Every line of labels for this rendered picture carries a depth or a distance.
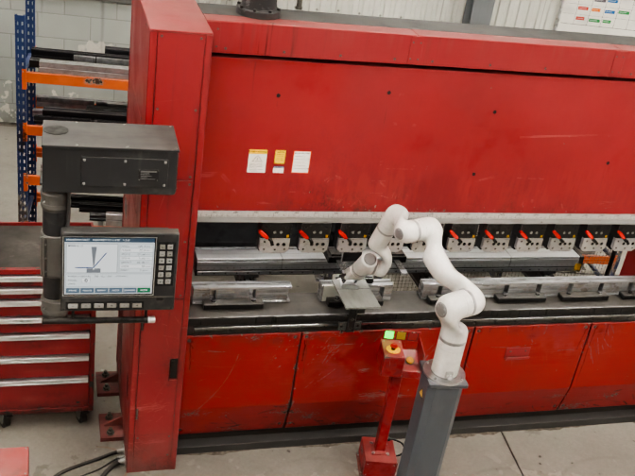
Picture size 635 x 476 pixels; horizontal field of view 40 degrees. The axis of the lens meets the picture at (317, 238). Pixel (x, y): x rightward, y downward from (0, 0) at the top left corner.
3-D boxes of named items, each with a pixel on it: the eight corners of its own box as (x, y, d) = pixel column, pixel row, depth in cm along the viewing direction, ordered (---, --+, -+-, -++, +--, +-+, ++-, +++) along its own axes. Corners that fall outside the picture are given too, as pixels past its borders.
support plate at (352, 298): (346, 309, 428) (346, 307, 428) (331, 280, 450) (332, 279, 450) (380, 308, 433) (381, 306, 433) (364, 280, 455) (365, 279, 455)
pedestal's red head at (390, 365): (380, 376, 440) (386, 347, 431) (376, 357, 454) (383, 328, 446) (419, 379, 442) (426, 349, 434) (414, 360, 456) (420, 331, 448)
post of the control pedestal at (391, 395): (374, 451, 470) (393, 370, 445) (373, 445, 475) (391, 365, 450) (385, 452, 471) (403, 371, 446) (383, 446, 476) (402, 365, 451)
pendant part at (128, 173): (40, 338, 355) (38, 144, 316) (41, 304, 376) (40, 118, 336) (165, 335, 369) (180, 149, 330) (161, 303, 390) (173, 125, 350)
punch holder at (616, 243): (611, 250, 486) (620, 225, 478) (603, 243, 493) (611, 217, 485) (634, 250, 490) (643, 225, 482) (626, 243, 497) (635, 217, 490)
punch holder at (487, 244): (481, 251, 462) (488, 224, 455) (474, 244, 469) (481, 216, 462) (506, 251, 467) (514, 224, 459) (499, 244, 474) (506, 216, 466)
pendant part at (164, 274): (60, 312, 349) (60, 232, 332) (60, 296, 359) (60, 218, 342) (174, 311, 361) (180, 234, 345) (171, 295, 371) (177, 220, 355)
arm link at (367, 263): (372, 263, 433) (354, 257, 432) (381, 254, 422) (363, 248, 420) (368, 279, 430) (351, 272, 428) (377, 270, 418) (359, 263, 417)
